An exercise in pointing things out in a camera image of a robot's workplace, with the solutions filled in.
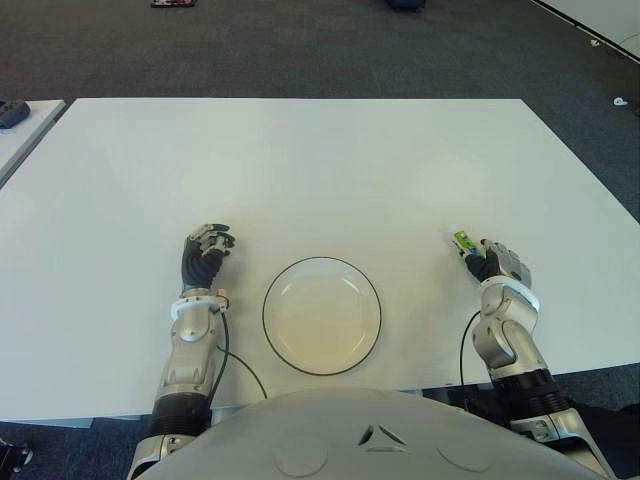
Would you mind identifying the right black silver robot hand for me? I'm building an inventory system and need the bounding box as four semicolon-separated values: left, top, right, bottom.
464;238;533;291

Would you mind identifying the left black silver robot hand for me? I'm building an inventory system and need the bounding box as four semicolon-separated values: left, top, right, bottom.
180;222;237;290

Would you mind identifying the green white toothpaste tube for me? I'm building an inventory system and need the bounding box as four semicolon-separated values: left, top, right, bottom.
439;225;479;259

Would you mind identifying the white plate with black rim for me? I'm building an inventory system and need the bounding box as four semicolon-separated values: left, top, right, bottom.
262;256;384;376

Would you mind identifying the white side table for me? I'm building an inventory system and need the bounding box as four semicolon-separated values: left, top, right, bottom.
0;99;68;189

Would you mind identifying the silver robot torso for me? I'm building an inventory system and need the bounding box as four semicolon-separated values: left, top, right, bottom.
142;388;601;480

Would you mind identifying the dark blue controller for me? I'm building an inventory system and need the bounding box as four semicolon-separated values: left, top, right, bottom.
0;99;30;131

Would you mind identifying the black robot foot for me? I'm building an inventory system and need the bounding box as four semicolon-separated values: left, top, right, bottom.
0;437;35;474

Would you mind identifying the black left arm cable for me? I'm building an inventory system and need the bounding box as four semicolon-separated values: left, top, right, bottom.
207;304;270;401

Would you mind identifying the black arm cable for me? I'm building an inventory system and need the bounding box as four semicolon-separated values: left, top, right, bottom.
459;309;481;389
207;304;270;401

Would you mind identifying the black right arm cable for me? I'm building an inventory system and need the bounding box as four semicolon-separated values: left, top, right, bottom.
459;309;481;389

